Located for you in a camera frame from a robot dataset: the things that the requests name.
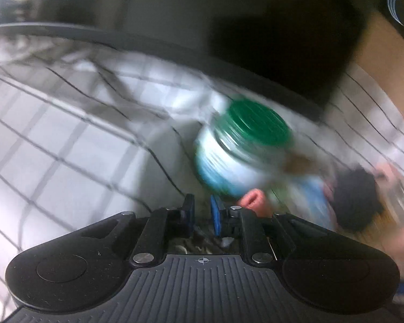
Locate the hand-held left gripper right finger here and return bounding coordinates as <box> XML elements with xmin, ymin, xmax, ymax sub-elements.
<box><xmin>210</xmin><ymin>195</ymin><xmax>327</xmax><ymax>267</ymax></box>

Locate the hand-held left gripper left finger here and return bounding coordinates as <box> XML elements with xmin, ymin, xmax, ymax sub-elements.
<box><xmin>82</xmin><ymin>193</ymin><xmax>196</xmax><ymax>268</ymax></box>

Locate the pink cloth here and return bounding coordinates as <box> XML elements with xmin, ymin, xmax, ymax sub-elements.
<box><xmin>239</xmin><ymin>188</ymin><xmax>273</xmax><ymax>217</ymax></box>

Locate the black fuzzy soft toy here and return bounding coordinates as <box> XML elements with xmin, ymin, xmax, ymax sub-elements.
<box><xmin>332</xmin><ymin>168</ymin><xmax>385</xmax><ymax>233</ymax></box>

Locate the green lid plastic jar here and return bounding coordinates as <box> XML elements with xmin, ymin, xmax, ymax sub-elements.
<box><xmin>193</xmin><ymin>98</ymin><xmax>293</xmax><ymax>197</ymax></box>

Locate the light blue cloth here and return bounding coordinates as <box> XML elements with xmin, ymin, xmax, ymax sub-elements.
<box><xmin>273</xmin><ymin>151</ymin><xmax>337</xmax><ymax>230</ymax></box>

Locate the white checked blanket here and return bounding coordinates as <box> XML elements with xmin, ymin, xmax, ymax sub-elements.
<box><xmin>0</xmin><ymin>35</ymin><xmax>404</xmax><ymax>323</ymax></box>

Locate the large black object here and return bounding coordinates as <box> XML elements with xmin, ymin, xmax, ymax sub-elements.
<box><xmin>205</xmin><ymin>0</ymin><xmax>371</xmax><ymax>108</ymax></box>

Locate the black bed frame rail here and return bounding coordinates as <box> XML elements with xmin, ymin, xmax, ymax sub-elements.
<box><xmin>0</xmin><ymin>22</ymin><xmax>325</xmax><ymax>122</ymax></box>

